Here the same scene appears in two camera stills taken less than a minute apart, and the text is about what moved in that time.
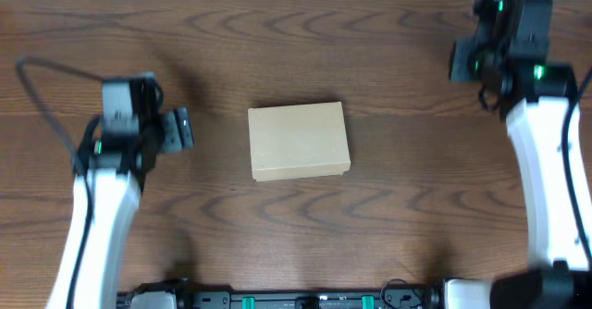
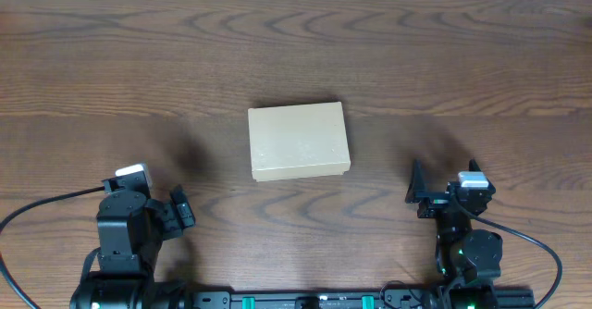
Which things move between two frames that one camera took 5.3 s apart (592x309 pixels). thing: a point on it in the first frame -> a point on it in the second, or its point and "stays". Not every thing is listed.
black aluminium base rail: x=415 y=299 stays
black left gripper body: x=151 y=130 -> x=177 y=212
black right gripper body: x=490 y=75 -> x=437 y=198
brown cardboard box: x=298 y=142 stays
